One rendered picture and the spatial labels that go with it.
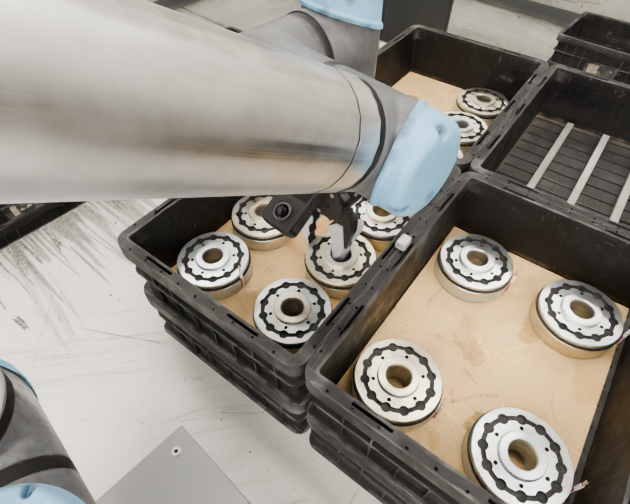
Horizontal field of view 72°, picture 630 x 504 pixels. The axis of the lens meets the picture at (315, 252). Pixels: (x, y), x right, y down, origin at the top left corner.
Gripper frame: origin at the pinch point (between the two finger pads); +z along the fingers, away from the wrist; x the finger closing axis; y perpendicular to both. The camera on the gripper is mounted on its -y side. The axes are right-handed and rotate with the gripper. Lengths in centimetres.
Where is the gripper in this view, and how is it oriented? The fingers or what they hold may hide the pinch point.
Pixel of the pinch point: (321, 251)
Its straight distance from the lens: 63.6
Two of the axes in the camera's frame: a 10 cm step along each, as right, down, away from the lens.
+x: -7.7, -4.9, 4.1
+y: 6.4, -5.9, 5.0
